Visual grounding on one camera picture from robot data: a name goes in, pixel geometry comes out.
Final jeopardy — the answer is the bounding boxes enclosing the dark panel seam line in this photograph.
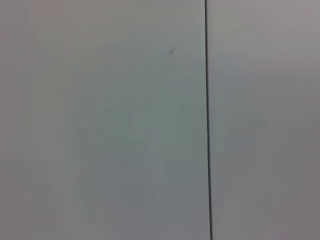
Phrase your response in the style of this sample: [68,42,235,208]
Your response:
[204,0,214,240]

